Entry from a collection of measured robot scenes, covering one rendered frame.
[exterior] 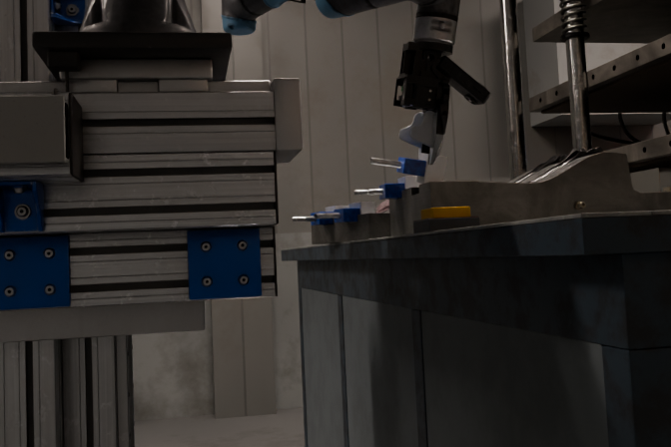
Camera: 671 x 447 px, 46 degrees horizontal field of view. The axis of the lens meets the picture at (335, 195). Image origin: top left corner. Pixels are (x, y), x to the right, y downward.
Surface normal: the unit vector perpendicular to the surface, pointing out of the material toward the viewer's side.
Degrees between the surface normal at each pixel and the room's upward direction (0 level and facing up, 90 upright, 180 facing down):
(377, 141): 90
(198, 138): 90
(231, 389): 90
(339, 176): 90
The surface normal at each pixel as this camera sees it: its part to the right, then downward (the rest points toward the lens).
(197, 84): 0.18, -0.08
